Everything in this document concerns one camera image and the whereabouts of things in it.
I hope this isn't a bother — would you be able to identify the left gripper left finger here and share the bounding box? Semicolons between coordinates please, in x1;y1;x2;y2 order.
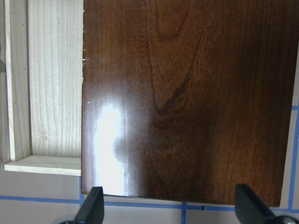
74;187;104;224

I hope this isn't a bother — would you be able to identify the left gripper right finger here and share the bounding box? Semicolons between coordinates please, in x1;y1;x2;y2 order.
235;184;276;224

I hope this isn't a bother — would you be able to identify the light wood drawer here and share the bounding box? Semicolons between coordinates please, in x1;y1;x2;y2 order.
0;0;84;176

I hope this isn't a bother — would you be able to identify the dark brown wooden cabinet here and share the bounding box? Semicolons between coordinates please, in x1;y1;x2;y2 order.
81;0;299;206

